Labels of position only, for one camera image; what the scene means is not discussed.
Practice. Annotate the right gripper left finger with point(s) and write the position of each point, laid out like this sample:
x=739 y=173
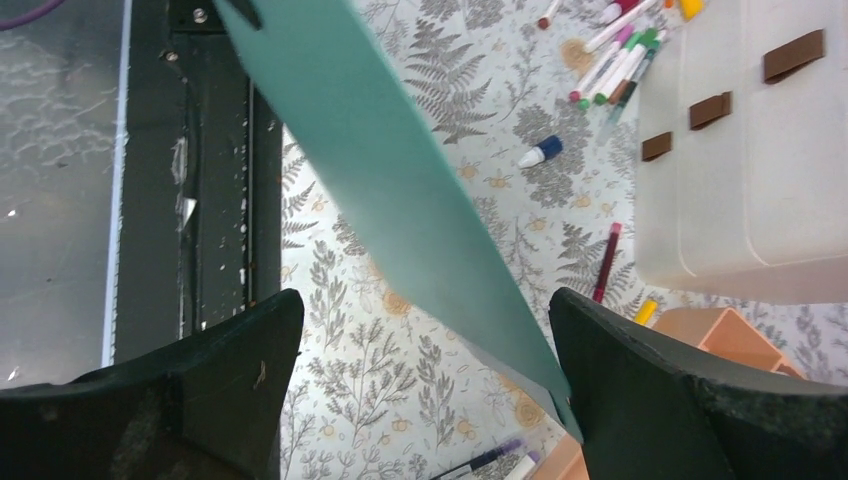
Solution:
x=205 y=407

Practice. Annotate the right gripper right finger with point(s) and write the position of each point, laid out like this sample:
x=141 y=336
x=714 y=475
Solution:
x=641 y=411

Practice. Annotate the white three-drawer organizer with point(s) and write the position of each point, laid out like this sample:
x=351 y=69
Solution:
x=741 y=186

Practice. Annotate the teal folder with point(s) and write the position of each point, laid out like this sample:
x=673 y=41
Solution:
x=320 y=69

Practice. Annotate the yellow capped white marker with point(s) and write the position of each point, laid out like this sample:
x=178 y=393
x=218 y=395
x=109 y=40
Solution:
x=646 y=312

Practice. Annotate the orange plastic file rack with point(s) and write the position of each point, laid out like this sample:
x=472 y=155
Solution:
x=729 y=345

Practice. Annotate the purple capped white marker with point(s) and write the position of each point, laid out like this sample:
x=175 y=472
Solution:
x=524 y=467

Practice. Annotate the dark blue pen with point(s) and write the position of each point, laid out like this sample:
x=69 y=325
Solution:
x=480 y=460

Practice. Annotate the dark red pen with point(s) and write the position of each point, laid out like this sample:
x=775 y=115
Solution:
x=607 y=262

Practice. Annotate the floral table mat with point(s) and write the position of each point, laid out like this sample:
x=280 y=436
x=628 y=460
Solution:
x=384 y=390

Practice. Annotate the green capped marker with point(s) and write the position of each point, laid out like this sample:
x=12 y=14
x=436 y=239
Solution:
x=624 y=62

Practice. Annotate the pink capped marker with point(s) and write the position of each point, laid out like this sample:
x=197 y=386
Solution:
x=597 y=68

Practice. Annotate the yellow cap red pen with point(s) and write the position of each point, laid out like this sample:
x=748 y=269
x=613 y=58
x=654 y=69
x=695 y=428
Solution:
x=690 y=8

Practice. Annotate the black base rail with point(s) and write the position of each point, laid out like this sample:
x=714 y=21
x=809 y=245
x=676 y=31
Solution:
x=194 y=224

